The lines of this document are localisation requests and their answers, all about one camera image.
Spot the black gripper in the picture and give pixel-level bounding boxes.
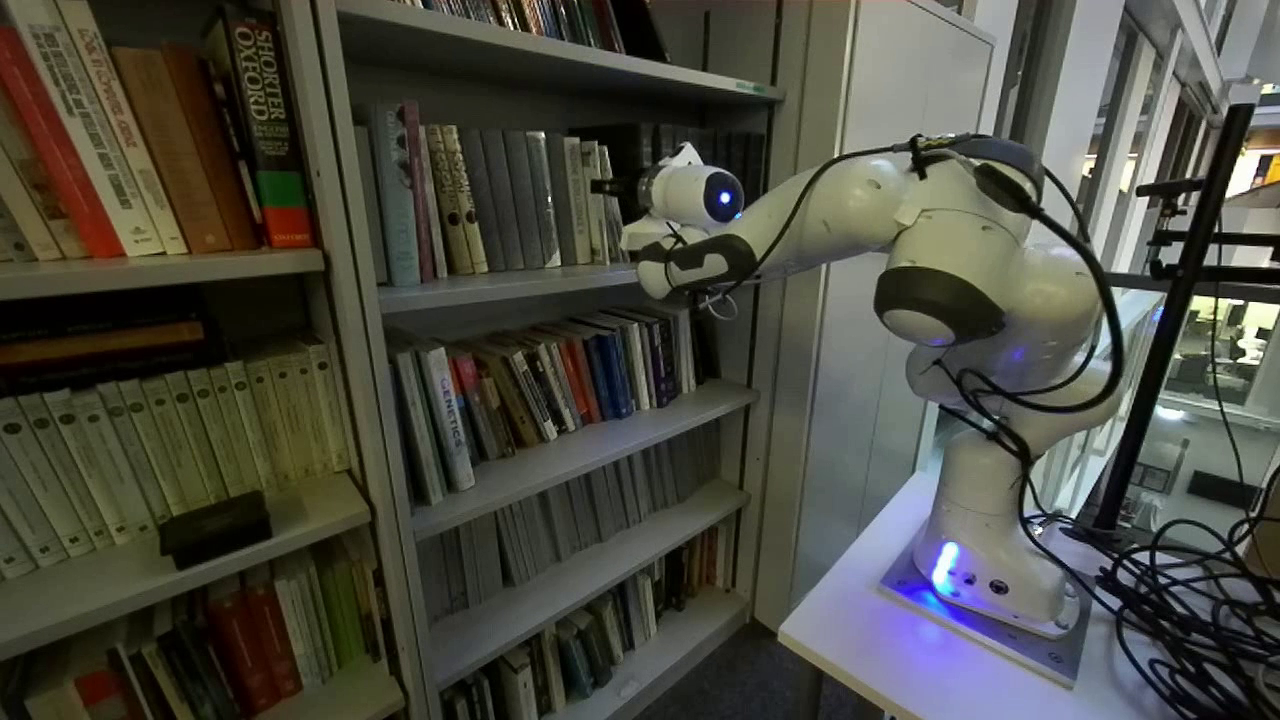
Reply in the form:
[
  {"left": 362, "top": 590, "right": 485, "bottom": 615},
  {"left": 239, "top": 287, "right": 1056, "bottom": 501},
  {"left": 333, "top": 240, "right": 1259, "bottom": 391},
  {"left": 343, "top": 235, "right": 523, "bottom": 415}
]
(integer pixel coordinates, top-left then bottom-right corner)
[{"left": 594, "top": 172, "right": 653, "bottom": 217}]

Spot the thin white book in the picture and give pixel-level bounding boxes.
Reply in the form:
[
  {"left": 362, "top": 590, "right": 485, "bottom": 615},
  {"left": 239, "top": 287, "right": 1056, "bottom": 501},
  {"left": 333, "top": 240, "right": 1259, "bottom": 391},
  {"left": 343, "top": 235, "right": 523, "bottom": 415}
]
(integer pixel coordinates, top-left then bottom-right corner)
[{"left": 583, "top": 140, "right": 620, "bottom": 262}]

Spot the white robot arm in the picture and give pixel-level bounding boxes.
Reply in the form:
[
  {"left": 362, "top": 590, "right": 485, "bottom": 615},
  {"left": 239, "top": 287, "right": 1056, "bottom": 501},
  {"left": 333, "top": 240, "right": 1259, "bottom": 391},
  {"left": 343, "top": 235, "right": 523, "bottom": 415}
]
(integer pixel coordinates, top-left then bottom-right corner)
[{"left": 620, "top": 133, "right": 1125, "bottom": 636}]

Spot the brown book upper shelf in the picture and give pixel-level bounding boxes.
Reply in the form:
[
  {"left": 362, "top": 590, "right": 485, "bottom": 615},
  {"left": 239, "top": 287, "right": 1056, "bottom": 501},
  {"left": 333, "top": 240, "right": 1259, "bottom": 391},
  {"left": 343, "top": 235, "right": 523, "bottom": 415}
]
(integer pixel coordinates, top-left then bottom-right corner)
[{"left": 114, "top": 46, "right": 255, "bottom": 255}]

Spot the red book upper shelf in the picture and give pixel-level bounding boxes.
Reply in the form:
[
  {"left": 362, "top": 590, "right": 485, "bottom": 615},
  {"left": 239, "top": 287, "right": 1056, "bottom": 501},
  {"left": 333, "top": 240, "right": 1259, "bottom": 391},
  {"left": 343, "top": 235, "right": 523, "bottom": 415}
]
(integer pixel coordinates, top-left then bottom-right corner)
[{"left": 0, "top": 29, "right": 124, "bottom": 258}]

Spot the white bookshelf unit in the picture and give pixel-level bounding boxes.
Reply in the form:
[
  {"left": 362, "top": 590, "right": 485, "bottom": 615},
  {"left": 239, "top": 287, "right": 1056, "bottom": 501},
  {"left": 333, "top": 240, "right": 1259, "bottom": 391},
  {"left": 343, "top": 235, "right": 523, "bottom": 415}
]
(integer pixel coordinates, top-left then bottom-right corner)
[{"left": 0, "top": 0, "right": 780, "bottom": 720}]

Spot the black box on shelf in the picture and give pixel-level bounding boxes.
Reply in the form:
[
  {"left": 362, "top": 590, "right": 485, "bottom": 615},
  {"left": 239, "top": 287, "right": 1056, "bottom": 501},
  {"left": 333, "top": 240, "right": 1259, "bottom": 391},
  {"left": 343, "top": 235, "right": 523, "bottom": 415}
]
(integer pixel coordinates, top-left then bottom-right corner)
[{"left": 162, "top": 490, "right": 273, "bottom": 566}]

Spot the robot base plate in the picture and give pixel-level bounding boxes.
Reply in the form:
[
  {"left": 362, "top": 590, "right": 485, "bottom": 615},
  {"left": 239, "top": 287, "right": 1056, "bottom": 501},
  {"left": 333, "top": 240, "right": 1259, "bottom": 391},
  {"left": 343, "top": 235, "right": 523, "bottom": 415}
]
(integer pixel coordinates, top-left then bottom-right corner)
[{"left": 879, "top": 536, "right": 1092, "bottom": 687}]

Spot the black cable bundle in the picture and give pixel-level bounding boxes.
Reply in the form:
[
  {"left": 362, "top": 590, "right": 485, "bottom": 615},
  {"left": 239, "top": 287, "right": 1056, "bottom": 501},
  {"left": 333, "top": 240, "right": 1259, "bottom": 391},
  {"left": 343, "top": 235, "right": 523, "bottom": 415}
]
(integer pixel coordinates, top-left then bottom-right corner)
[{"left": 1023, "top": 490, "right": 1280, "bottom": 720}]

